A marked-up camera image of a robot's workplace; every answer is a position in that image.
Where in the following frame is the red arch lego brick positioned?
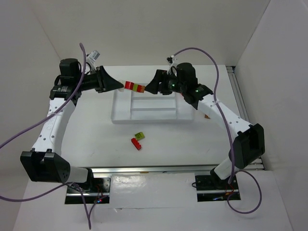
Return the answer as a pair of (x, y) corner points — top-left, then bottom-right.
(124, 81), (138, 91)

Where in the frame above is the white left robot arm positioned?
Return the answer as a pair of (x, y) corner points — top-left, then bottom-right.
(20, 58), (124, 183)

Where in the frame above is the purple cable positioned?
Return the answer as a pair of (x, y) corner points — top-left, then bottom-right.
(0, 43), (97, 230)
(172, 47), (262, 214)

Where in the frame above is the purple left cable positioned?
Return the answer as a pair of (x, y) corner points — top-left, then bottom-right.
(0, 43), (97, 230)

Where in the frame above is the aluminium rail right side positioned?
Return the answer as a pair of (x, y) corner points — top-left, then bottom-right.
(226, 66), (265, 171)

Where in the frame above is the aluminium rail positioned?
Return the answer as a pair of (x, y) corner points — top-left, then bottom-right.
(226, 66), (265, 171)
(86, 165), (216, 177)

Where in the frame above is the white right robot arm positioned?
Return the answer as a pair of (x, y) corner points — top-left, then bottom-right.
(145, 63), (265, 185)

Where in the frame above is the aluminium rail front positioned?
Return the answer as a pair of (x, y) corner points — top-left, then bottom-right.
(86, 165), (216, 177)

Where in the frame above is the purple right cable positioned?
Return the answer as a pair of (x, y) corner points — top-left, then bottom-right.
(172, 47), (262, 214)

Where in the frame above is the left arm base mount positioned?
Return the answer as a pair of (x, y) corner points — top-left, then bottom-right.
(64, 176), (111, 205)

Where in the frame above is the green lego brick on table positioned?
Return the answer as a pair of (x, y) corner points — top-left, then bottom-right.
(134, 132), (145, 141)

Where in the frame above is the red lego brick on table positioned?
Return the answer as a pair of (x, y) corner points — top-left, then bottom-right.
(131, 138), (142, 151)

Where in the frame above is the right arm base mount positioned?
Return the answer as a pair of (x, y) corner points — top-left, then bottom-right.
(192, 175), (241, 202)

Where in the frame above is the white compartment tray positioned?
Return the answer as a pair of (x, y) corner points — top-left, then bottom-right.
(111, 90), (194, 124)

